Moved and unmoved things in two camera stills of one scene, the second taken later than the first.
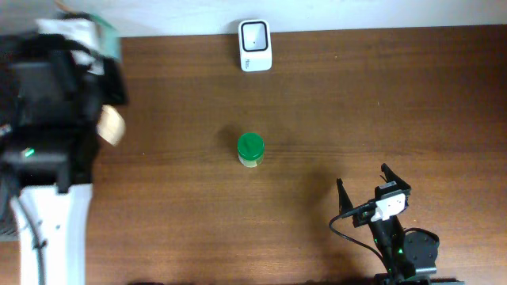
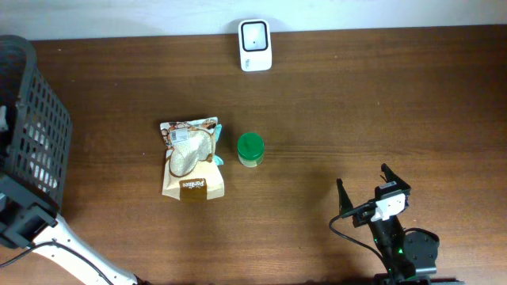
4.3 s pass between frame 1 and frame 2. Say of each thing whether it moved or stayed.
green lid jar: stayed
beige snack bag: moved
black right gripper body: stayed
